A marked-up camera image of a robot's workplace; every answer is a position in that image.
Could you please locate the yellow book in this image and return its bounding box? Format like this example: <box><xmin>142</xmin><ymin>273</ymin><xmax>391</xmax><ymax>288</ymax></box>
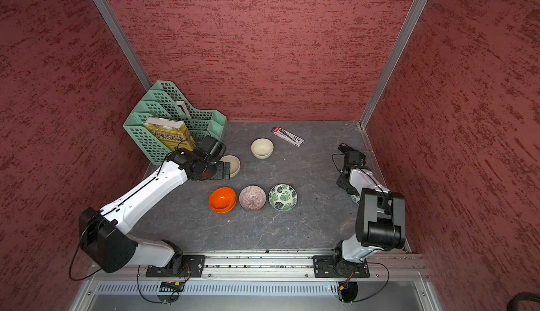
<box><xmin>143</xmin><ymin>117</ymin><xmax>196</xmax><ymax>151</ymax></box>

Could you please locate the aluminium mounting rail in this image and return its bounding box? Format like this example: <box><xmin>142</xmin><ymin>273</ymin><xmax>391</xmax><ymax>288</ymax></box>
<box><xmin>86</xmin><ymin>249</ymin><xmax>431</xmax><ymax>282</ymax></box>

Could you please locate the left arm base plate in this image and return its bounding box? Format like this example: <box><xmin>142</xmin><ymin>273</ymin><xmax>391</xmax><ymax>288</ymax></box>
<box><xmin>145</xmin><ymin>255</ymin><xmax>206</xmax><ymax>278</ymax></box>

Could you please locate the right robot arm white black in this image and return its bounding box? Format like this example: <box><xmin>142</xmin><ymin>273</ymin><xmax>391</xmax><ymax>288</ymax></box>
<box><xmin>333</xmin><ymin>144</ymin><xmax>406</xmax><ymax>265</ymax></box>

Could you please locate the cream bowl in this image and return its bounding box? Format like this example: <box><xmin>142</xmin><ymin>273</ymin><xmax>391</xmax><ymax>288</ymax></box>
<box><xmin>250</xmin><ymin>138</ymin><xmax>274</xmax><ymax>160</ymax></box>
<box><xmin>221</xmin><ymin>155</ymin><xmax>241</xmax><ymax>178</ymax></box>

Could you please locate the orange bowl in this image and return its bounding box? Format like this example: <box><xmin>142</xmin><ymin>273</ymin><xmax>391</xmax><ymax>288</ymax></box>
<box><xmin>209</xmin><ymin>187</ymin><xmax>237</xmax><ymax>209</ymax></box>
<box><xmin>212</xmin><ymin>204</ymin><xmax>236</xmax><ymax>214</ymax></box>

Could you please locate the green leaf bowl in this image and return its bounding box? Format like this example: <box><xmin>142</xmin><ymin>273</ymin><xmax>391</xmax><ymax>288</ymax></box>
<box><xmin>350</xmin><ymin>195</ymin><xmax>360</xmax><ymax>204</ymax></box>
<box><xmin>268</xmin><ymin>184</ymin><xmax>298</xmax><ymax>212</ymax></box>

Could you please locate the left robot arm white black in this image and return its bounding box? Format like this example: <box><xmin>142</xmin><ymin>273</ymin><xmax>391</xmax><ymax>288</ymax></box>
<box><xmin>78</xmin><ymin>136</ymin><xmax>230</xmax><ymax>277</ymax></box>

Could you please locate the white paper in organizer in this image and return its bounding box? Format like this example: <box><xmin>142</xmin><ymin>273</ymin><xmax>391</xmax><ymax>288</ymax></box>
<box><xmin>175</xmin><ymin>101</ymin><xmax>191</xmax><ymax>119</ymax></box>

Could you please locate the black stapler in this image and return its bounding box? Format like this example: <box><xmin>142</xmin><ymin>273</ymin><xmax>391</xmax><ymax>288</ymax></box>
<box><xmin>338</xmin><ymin>143</ymin><xmax>355</xmax><ymax>154</ymax></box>

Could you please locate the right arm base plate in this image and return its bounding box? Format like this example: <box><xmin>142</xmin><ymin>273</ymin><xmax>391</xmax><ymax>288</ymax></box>
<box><xmin>312</xmin><ymin>256</ymin><xmax>370</xmax><ymax>279</ymax></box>

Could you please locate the purple striped bowl centre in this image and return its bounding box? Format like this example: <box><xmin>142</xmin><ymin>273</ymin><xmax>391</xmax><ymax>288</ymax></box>
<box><xmin>238</xmin><ymin>185</ymin><xmax>267</xmax><ymax>212</ymax></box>

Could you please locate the green plastic file organizer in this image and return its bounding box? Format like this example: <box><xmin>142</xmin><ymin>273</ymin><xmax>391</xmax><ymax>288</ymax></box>
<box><xmin>123</xmin><ymin>80</ymin><xmax>227</xmax><ymax>165</ymax></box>

